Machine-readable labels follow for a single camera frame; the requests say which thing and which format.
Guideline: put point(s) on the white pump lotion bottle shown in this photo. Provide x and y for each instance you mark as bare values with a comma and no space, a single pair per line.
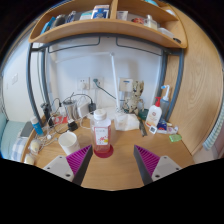
154,114

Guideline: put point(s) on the checkered pillow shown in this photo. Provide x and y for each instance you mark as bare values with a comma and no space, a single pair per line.
18,149

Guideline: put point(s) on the Groot figurine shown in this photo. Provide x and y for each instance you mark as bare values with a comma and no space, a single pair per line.
131,104

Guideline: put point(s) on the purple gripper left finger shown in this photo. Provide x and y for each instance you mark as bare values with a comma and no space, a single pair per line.
72,167

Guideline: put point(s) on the white power adapter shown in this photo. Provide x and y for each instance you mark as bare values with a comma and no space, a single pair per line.
83,110

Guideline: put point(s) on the dark red round coaster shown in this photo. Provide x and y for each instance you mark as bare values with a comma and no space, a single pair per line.
104,154

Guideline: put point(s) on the green sponge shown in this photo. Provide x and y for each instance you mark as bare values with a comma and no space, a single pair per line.
175,137

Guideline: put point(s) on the white paper cup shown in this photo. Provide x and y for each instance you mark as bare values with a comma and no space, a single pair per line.
69,142

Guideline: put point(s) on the clear spray bottle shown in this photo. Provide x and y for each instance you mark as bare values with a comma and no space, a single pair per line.
164,102

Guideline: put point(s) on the stainless steel mug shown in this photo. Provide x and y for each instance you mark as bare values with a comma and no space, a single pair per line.
71,109

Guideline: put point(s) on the clear bottle with white cap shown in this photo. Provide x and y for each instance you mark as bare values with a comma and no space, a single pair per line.
101,130

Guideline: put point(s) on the white desk lamp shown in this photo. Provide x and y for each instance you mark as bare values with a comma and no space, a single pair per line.
111,55

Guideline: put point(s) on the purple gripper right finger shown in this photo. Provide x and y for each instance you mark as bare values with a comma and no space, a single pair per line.
153,167

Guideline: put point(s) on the wooden wall shelf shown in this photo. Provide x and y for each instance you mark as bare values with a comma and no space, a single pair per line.
163,14

